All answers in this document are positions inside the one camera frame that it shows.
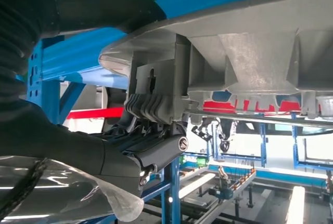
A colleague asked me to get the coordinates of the blue metal shelf rack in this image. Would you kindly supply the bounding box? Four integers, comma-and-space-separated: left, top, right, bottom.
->
15, 0, 333, 224

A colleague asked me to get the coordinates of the red barrier tape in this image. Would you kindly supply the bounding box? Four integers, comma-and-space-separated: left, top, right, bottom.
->
66, 99, 302, 121

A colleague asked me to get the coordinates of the ceiling light strip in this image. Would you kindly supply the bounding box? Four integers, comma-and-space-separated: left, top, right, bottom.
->
168, 172, 217, 203
285, 185, 306, 224

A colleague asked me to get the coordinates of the black braided cable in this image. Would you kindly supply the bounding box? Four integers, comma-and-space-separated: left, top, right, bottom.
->
0, 159, 48, 218

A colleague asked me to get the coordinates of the blue overhead frame structure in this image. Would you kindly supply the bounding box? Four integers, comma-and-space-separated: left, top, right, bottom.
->
180, 112, 333, 195

